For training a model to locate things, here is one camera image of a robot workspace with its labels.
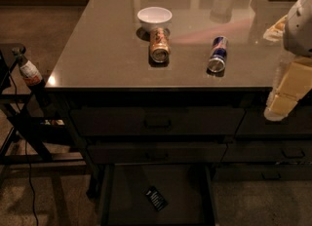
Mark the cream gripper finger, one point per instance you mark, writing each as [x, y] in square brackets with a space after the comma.
[278, 107]

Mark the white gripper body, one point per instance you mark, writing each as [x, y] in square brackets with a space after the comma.
[299, 28]

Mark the blue rxbar blueberry wrapper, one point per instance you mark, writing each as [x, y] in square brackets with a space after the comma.
[156, 198]

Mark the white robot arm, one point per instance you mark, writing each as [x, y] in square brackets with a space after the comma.
[297, 37]

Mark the top right drawer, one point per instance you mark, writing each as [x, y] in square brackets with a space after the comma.
[297, 125]

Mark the bottom right drawer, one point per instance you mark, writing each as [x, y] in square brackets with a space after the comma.
[263, 173]

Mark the dark counter cabinet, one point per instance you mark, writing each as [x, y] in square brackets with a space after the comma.
[106, 63]

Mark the open bottom drawer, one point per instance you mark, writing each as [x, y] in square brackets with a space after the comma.
[186, 187]

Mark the middle left drawer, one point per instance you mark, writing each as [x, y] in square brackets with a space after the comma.
[156, 152]

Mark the top left drawer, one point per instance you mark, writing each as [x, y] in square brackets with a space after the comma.
[156, 121]

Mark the blue red bull can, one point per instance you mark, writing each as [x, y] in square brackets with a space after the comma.
[217, 60]

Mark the gold soda can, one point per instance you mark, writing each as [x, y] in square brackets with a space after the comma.
[159, 48]

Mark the white ceramic bowl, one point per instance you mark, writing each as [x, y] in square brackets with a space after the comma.
[154, 17]

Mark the cola bottle with label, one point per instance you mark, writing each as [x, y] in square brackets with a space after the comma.
[32, 77]

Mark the dark side stand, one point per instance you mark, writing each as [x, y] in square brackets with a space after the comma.
[36, 134]

